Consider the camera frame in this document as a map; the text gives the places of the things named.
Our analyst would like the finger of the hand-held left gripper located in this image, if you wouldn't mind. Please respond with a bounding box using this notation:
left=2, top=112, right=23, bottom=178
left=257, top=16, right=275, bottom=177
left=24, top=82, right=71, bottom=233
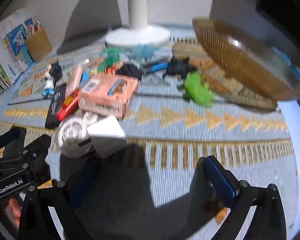
left=0, top=127, right=27, bottom=158
left=0, top=134, right=52, bottom=186

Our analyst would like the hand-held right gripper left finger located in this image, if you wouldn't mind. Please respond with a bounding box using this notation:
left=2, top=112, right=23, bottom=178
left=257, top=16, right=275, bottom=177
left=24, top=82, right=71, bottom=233
left=20, top=157, right=102, bottom=240

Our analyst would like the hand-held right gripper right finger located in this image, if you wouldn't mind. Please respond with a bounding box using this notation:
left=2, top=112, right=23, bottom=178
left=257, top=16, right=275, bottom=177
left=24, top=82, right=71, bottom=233
left=202, top=155, right=288, bottom=240

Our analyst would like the silver ribbed ornament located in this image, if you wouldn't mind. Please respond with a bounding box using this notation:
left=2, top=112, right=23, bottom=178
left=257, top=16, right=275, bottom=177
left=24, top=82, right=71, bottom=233
left=56, top=111, right=98, bottom=158

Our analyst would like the red lighter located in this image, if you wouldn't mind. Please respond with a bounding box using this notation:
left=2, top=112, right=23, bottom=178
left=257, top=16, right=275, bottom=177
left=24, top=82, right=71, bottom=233
left=56, top=89, right=80, bottom=121

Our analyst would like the gold ribbed bowl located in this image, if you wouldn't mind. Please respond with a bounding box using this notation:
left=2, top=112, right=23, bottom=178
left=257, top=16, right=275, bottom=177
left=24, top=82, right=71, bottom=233
left=192, top=17, right=300, bottom=102

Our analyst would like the person's left hand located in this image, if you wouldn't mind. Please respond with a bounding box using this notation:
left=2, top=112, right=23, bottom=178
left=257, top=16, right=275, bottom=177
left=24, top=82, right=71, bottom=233
left=4, top=197, right=23, bottom=222

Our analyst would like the black flat case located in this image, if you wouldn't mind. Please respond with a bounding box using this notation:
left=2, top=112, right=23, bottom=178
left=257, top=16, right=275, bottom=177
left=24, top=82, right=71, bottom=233
left=45, top=84, right=68, bottom=129

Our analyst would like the white box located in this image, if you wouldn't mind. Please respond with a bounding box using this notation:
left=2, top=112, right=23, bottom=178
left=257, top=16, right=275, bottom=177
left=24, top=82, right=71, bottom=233
left=87, top=115, right=127, bottom=159

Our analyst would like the patterned blue mat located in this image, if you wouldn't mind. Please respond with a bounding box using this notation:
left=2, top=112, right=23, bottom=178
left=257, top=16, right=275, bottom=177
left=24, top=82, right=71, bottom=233
left=0, top=25, right=298, bottom=240

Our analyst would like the white blue figurine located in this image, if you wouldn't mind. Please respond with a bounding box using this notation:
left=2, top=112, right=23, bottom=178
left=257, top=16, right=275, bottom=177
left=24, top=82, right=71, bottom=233
left=41, top=64, right=57, bottom=98

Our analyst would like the pink tube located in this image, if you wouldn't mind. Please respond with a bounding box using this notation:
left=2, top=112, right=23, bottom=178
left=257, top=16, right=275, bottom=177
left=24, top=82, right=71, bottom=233
left=66, top=65, right=83, bottom=98

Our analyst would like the pink box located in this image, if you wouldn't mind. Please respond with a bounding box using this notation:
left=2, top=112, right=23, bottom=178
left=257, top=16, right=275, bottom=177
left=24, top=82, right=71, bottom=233
left=77, top=74, right=138, bottom=119

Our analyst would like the green toy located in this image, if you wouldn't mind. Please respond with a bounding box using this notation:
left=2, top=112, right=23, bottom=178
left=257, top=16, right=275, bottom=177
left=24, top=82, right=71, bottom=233
left=179, top=71, right=216, bottom=106

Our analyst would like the cork pen holder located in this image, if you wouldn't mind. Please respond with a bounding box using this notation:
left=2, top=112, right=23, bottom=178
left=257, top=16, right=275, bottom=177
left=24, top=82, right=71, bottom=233
left=24, top=26, right=53, bottom=63

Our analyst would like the dark object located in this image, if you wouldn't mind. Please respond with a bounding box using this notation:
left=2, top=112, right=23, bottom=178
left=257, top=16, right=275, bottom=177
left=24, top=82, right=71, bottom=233
left=119, top=64, right=143, bottom=81

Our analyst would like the black figurine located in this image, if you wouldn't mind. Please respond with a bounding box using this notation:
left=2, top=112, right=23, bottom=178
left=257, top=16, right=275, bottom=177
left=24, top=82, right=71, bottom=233
left=162, top=56, right=198, bottom=81

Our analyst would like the teal toy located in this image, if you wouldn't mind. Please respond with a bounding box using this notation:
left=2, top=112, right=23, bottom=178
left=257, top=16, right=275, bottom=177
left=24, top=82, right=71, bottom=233
left=99, top=46, right=126, bottom=67

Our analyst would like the blue lighter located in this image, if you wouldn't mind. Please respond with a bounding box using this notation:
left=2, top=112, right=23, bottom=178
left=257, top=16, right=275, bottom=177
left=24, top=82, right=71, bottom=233
left=143, top=59, right=169, bottom=74

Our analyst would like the white lamp base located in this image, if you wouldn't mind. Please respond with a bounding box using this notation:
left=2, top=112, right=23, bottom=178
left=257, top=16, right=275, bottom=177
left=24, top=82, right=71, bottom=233
left=106, top=0, right=171, bottom=47

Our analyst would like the dark framed panel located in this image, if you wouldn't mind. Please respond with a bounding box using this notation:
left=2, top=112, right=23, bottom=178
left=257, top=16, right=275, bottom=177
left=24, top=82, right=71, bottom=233
left=255, top=0, right=300, bottom=46

